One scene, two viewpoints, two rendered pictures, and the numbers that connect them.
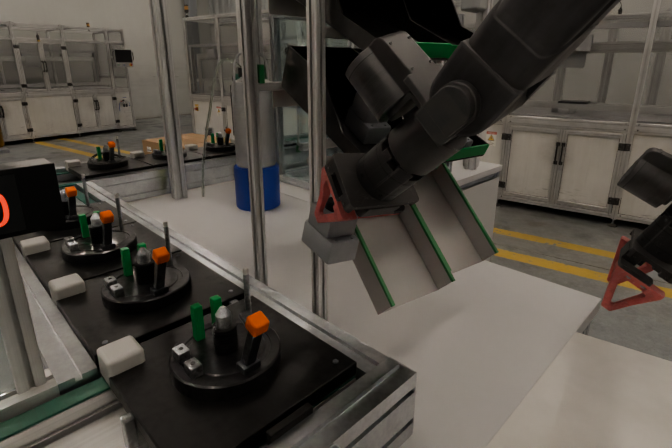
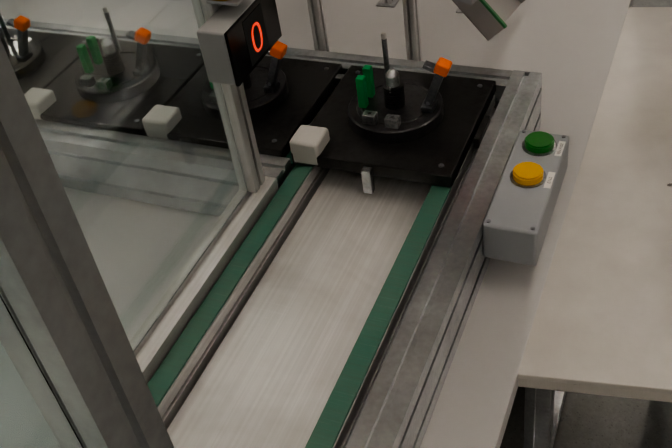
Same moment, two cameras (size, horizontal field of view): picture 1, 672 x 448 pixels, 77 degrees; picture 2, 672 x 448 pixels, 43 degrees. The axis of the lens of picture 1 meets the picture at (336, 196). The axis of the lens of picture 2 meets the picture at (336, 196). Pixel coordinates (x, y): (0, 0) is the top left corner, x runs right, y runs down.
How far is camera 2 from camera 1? 0.83 m
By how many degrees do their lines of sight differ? 27
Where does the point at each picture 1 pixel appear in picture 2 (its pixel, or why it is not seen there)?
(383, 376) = (519, 83)
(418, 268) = not seen: outside the picture
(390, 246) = not seen: outside the picture
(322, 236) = not seen: outside the picture
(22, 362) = (254, 165)
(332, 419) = (505, 120)
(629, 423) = not seen: outside the picture
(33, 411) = (276, 199)
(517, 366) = (593, 52)
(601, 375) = (659, 36)
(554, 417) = (635, 78)
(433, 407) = (544, 104)
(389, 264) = not seen: outside the picture
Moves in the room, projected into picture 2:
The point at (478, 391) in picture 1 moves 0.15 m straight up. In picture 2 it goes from (572, 81) to (576, 2)
